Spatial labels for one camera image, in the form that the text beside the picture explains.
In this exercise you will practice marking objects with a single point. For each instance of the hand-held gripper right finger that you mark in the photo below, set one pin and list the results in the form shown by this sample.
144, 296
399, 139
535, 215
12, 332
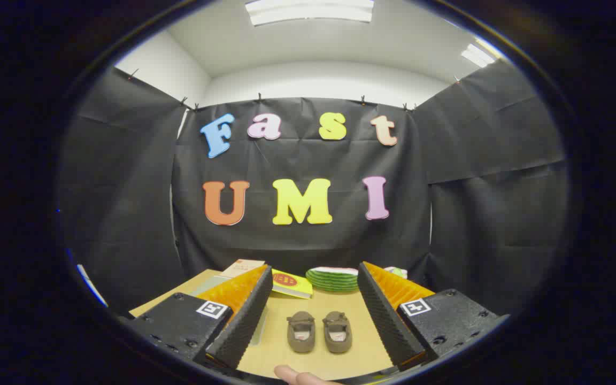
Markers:
388, 321

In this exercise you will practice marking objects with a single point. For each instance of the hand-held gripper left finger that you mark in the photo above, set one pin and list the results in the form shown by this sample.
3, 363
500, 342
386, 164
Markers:
246, 321

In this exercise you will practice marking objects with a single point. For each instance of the white fabric storage box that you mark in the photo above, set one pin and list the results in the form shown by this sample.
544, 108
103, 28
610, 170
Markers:
209, 286

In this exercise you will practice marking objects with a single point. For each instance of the brown fuzzy shoe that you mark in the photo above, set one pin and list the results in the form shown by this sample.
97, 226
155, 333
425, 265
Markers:
301, 332
337, 332

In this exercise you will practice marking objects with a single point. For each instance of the pink and green plush toy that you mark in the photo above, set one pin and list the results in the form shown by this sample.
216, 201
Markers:
396, 272

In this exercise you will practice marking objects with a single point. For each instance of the beige book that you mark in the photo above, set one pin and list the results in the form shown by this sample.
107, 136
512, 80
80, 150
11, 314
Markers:
241, 267

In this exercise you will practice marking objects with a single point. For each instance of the yellow book with red circle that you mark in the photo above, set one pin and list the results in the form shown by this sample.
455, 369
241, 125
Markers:
292, 283

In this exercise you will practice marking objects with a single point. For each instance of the watermelon slice plush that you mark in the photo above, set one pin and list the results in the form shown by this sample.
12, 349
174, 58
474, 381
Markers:
332, 280

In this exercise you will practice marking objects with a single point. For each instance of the black backdrop cloth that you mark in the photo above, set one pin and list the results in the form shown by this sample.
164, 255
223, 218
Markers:
308, 246

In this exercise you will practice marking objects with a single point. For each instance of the ceiling light panel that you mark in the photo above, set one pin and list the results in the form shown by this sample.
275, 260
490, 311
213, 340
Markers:
476, 55
310, 10

